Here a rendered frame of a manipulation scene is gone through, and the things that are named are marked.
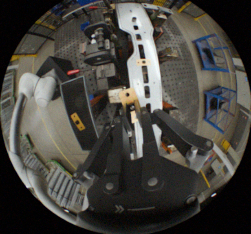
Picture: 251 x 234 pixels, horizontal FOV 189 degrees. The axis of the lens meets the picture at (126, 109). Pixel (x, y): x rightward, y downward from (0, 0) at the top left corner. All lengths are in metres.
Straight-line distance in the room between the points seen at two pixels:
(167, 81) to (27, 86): 1.16
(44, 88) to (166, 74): 1.02
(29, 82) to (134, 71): 0.70
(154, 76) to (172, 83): 0.43
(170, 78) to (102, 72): 0.66
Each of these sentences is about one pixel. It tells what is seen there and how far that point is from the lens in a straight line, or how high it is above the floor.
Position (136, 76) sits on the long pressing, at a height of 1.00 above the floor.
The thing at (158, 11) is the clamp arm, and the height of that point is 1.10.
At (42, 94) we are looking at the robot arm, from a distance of 0.65.
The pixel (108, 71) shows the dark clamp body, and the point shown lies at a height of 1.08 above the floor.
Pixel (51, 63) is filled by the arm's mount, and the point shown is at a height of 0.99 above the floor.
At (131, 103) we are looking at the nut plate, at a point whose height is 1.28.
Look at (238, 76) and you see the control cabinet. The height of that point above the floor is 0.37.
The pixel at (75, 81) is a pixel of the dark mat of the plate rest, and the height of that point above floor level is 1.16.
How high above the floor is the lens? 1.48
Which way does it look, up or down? 72 degrees down
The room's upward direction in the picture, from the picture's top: 178 degrees clockwise
